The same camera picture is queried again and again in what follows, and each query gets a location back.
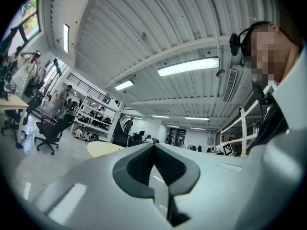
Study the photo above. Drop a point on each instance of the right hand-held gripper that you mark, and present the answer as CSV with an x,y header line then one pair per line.
x,y
228,149

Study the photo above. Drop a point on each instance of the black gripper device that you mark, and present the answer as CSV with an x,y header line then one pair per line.
x,y
7,90

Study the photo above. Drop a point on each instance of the white ceiling air vent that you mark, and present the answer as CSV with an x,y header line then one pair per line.
x,y
230,85

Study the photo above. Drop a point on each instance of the black double door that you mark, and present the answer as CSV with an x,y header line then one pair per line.
x,y
181,136

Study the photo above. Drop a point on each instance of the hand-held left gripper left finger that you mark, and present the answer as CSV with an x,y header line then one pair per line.
x,y
96,188

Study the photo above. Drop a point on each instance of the white shelving unit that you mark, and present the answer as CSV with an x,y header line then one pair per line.
x,y
112,126

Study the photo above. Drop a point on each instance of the person's head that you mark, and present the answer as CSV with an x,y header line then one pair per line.
x,y
271,54

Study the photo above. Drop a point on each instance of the high window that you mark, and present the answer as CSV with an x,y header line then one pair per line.
x,y
31,20

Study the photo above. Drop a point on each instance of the black mesh-back office chair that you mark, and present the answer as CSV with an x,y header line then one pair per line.
x,y
135,140

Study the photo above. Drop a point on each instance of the black and white backpack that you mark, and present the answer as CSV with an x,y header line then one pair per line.
x,y
94,137
79,135

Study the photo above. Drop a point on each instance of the dark staircase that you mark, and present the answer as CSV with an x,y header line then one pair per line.
x,y
118,133

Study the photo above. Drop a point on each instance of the white open rack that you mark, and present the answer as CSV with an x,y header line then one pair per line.
x,y
244,128

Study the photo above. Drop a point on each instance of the tall-backed black office chair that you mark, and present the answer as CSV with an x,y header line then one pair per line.
x,y
33,103

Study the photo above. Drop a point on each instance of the long ceiling light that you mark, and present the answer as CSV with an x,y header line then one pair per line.
x,y
124,85
189,67
197,128
196,118
160,116
66,38

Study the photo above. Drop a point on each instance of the round ceiling sensor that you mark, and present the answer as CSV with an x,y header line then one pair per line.
x,y
143,35
220,73

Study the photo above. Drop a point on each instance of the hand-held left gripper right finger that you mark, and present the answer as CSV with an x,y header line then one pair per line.
x,y
216,188

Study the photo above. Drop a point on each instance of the black head-worn camera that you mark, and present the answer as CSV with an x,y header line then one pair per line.
x,y
236,44

